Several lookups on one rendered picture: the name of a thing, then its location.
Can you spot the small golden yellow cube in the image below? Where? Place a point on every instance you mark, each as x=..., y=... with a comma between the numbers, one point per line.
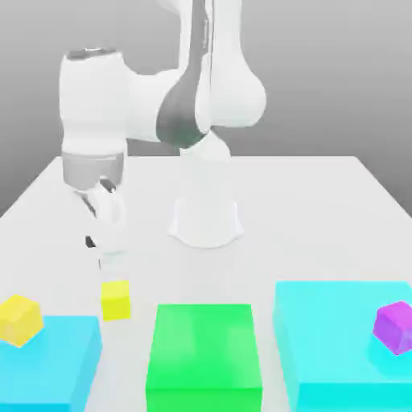
x=20, y=318

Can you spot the large cyan box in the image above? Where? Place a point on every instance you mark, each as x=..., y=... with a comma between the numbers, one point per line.
x=325, y=338

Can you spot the small lime yellow cube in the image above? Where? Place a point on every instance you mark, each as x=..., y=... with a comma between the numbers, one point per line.
x=116, y=301

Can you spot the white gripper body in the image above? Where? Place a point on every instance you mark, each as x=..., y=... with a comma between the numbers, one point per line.
x=111, y=231

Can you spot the large green box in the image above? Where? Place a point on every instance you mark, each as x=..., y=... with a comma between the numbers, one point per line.
x=203, y=354

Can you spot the large sky blue box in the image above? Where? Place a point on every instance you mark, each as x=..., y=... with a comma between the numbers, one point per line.
x=48, y=367

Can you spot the small purple cube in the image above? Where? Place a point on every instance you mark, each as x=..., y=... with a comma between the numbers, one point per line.
x=394, y=326

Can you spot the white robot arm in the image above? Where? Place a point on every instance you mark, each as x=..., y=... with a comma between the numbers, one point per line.
x=93, y=106

